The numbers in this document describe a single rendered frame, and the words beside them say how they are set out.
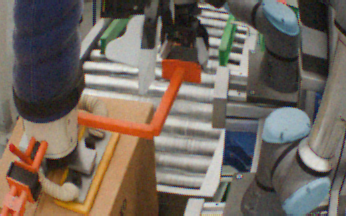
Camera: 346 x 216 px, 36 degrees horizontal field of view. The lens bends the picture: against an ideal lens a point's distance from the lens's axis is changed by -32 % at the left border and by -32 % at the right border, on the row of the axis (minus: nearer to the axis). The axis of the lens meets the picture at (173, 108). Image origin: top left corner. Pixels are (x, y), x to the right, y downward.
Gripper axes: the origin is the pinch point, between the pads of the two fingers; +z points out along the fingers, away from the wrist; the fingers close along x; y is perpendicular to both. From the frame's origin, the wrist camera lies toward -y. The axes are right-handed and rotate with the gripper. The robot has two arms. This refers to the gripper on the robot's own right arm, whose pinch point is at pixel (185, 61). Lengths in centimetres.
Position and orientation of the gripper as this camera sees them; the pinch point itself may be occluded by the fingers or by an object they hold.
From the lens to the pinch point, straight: 169.0
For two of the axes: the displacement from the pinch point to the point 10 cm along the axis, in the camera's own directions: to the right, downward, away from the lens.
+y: -2.4, 5.7, -7.8
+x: 9.7, 1.4, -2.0
